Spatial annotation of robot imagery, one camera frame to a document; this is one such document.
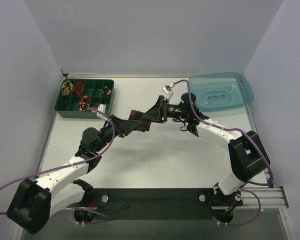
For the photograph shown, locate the rolled beige brown tie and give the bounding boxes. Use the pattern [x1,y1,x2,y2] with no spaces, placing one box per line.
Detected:
[61,80,74,96]

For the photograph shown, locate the green compartment organizer tray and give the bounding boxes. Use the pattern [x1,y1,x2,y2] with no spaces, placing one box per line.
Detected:
[54,78,115,119]

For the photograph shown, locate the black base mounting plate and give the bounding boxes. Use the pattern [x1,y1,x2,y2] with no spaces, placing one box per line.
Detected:
[72,188,243,223]

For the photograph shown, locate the black orange floral tie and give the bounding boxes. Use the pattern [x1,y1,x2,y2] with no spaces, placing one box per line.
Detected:
[128,110,151,132]

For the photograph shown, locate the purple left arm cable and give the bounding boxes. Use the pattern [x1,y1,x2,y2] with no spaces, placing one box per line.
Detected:
[0,107,116,225]

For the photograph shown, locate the rolled red black tie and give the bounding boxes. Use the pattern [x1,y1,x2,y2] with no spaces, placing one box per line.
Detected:
[73,82,84,96]

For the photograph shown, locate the teal translucent plastic tub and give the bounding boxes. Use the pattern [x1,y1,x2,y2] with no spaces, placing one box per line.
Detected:
[188,72,254,112]

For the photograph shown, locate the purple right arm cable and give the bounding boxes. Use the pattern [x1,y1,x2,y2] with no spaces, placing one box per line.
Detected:
[172,79,275,227]

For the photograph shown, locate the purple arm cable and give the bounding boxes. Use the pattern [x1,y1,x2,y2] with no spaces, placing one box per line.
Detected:
[172,79,275,227]
[0,107,116,225]

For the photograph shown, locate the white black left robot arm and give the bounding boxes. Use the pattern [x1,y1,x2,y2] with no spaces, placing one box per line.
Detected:
[6,115,151,234]

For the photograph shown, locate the rolled dark patterned tie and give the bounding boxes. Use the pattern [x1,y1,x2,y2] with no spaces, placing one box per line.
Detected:
[102,85,113,97]

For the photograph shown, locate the aluminium front rail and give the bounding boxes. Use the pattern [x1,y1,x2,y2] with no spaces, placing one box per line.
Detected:
[21,187,290,210]

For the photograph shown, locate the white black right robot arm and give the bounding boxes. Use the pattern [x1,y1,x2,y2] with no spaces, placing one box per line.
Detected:
[140,93,270,201]

